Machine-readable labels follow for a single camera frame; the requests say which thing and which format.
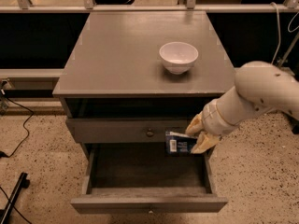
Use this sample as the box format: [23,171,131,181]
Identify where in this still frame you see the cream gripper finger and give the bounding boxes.
[185,113,204,136]
[191,132,221,154]

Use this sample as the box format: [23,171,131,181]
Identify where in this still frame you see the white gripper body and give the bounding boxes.
[202,99,236,136]

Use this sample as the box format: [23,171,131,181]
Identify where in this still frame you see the blue rxbar blueberry wrapper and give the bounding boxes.
[165,131,197,155]

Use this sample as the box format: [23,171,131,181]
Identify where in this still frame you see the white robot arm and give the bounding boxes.
[185,62,299,154]

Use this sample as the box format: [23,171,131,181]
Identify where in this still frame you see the round brass drawer knob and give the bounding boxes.
[146,129,154,137]

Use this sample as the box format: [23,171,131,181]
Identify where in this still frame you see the closed grey top drawer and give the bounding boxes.
[66,118,189,144]

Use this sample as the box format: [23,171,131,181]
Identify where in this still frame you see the open grey middle drawer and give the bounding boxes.
[71,143,228,214]

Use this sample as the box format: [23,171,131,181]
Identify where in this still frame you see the white ceramic bowl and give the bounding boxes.
[159,42,199,75]

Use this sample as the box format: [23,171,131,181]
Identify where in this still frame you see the grey wooden nightstand cabinet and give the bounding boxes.
[52,10,247,159]

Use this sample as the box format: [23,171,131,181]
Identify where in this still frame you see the black metal stand leg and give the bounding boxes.
[0,173,30,224]

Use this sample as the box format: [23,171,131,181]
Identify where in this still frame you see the white cable on right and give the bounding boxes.
[270,2,282,65]

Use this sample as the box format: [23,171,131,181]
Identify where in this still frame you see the metal railing frame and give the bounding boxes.
[0,0,299,15]

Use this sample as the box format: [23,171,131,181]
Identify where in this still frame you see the black floor cable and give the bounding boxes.
[0,96,35,159]

